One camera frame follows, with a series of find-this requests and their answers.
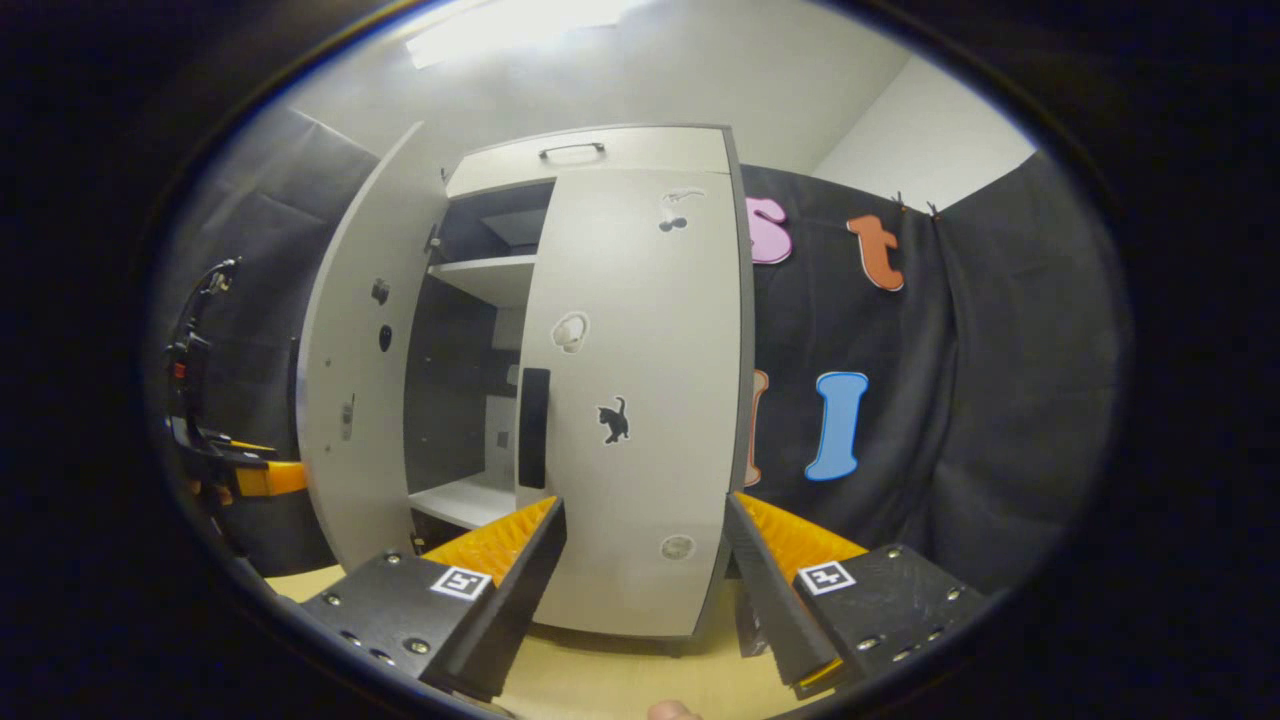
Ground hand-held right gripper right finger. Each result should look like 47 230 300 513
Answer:
723 491 991 699

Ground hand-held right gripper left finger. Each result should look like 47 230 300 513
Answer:
298 496 568 703

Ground grey cabinet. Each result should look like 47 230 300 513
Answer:
403 123 761 651

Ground grey door with cat sticker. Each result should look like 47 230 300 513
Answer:
515 168 746 641

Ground black backdrop cloth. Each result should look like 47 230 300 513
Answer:
140 105 381 579
740 150 1136 601

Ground black door handle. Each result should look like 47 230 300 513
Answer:
517 367 552 490

